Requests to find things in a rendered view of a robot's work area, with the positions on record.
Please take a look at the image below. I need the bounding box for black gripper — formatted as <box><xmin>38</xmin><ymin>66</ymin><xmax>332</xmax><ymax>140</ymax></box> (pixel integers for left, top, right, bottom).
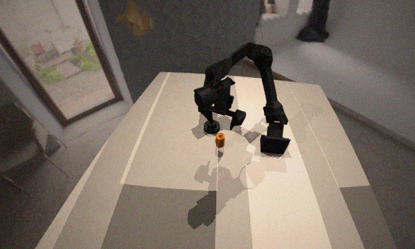
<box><xmin>198</xmin><ymin>97</ymin><xmax>246</xmax><ymax>131</ymax></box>

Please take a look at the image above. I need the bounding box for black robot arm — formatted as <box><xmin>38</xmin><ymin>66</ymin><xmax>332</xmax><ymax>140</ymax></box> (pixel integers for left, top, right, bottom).
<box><xmin>194</xmin><ymin>42</ymin><xmax>289</xmax><ymax>138</ymax></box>

